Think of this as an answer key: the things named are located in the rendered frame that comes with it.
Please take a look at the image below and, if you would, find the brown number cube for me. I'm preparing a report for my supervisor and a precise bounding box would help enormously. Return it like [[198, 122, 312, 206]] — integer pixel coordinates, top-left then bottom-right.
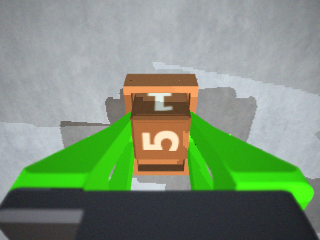
[[130, 93, 191, 160]]

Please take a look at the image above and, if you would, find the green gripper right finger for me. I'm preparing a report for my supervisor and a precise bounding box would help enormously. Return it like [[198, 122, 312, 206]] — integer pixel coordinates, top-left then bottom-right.
[[187, 111, 313, 210]]

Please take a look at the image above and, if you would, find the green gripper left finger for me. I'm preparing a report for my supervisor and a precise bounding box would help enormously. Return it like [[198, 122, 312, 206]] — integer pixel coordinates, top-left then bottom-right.
[[9, 112, 135, 191]]

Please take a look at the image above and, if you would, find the orange rectangular tray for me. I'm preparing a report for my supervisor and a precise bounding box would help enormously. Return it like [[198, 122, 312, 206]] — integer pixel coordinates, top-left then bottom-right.
[[123, 74, 199, 175]]

